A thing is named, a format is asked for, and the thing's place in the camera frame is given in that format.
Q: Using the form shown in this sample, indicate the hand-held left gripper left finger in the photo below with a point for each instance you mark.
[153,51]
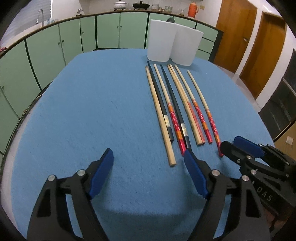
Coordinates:
[103,171]

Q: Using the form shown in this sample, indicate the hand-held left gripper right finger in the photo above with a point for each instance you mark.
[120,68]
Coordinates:
[195,173]

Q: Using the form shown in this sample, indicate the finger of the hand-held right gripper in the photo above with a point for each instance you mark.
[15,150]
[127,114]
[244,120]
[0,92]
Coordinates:
[231,150]
[247,144]

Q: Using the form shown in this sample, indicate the red patterned bamboo chopstick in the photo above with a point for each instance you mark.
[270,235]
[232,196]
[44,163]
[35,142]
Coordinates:
[193,115]
[214,129]
[202,122]
[176,126]

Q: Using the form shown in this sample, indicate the black chopstick with silver band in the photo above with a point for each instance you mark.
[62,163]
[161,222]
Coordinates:
[184,129]
[170,132]

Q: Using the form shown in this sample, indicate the long plain wooden chopstick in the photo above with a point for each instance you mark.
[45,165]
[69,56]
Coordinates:
[159,115]

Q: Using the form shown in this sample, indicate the white plastic utensil holder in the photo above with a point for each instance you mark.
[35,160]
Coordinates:
[187,46]
[160,41]

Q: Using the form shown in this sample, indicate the brown cardboard box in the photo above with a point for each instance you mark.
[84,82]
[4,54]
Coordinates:
[289,139]

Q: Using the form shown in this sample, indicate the blue tablecloth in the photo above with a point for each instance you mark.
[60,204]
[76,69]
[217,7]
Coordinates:
[92,104]

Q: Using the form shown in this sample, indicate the closed wooden door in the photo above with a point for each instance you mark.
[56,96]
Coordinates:
[235,34]

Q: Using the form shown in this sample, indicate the green kitchen base cabinets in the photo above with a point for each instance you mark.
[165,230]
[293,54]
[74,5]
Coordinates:
[46,58]

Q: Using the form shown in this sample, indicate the orange thermos flask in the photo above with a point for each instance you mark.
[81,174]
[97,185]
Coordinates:
[193,9]

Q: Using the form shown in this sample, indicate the small glass jar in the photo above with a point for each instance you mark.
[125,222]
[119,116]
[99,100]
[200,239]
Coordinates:
[181,12]

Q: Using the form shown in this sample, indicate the patterned ceramic cup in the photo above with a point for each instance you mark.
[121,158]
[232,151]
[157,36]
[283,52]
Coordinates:
[168,8]
[155,7]

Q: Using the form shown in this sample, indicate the clear glass jar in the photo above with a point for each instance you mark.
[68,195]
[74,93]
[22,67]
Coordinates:
[52,20]

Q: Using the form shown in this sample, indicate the small metal kettle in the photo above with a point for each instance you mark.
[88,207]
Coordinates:
[79,11]

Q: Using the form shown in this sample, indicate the chrome kitchen faucet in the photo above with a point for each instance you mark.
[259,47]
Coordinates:
[41,16]

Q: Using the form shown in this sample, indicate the white lidded cooking pot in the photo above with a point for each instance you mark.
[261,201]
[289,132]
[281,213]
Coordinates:
[120,4]

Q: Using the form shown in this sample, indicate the black wok with lid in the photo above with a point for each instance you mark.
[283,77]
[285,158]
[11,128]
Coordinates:
[141,5]

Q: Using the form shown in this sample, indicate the window blinds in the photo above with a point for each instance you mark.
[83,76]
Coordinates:
[23,16]

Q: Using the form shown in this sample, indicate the wooden door with frame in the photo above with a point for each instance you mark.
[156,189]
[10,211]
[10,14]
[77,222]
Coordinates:
[263,58]

